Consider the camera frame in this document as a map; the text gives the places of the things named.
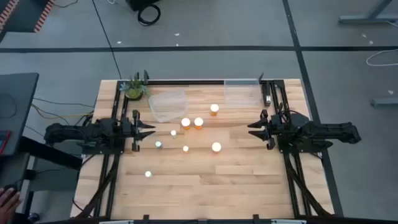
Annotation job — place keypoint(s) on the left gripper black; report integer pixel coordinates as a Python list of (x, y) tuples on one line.
[(136, 130)]

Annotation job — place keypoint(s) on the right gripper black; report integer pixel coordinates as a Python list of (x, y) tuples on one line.
[(273, 129)]

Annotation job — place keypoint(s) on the small reddish pill bottle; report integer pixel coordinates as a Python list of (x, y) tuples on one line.
[(158, 144)]

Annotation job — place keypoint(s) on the small cream pill bottle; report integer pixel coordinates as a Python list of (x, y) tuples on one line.
[(173, 133), (148, 174)]

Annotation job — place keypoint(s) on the small orange pill bottle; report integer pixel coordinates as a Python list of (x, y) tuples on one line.
[(185, 149)]

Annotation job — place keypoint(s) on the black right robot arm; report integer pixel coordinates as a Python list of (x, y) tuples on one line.
[(326, 132)]

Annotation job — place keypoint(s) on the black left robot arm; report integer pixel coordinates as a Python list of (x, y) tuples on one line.
[(68, 133)]

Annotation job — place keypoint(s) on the clear plastic bin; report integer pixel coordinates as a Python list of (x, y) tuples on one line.
[(242, 93), (168, 107)]

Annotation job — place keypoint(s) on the black stapler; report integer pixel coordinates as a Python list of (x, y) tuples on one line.
[(267, 96)]

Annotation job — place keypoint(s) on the potted green plant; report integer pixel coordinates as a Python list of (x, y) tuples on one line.
[(134, 90)]

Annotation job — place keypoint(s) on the black desk base beam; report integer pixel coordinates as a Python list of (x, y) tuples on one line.
[(53, 155)]

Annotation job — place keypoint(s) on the silver metal bar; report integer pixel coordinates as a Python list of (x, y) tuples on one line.
[(289, 222), (116, 222)]

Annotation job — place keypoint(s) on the grey table foot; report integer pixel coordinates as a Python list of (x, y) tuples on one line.
[(385, 102)]

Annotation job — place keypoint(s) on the black equipment case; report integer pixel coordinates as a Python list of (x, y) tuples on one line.
[(140, 3)]

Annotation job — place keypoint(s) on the dark grey desk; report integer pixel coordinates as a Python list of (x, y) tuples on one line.
[(18, 102)]

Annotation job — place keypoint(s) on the red-edged flat device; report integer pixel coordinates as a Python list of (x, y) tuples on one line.
[(3, 143)]

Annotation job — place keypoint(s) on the black caster wheel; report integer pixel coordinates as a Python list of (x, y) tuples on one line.
[(32, 216)]

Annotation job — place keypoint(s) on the black computer mouse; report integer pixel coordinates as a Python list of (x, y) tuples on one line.
[(12, 186)]

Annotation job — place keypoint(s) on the grey table leg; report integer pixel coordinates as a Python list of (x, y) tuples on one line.
[(367, 19)]

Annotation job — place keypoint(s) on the person's hand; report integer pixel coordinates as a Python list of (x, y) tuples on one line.
[(7, 205)]

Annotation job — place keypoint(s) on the black orange-striped floor mat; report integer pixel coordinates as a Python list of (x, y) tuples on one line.
[(25, 15)]

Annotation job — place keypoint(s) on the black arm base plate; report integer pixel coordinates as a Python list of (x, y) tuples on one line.
[(102, 151), (284, 148)]

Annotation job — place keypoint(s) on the black aluminium frame rail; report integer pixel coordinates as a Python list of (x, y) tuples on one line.
[(275, 93), (117, 102), (112, 193), (217, 222), (186, 82), (282, 93)]

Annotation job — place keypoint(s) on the black diagonal frame strut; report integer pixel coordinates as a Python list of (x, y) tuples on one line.
[(81, 213), (325, 209)]

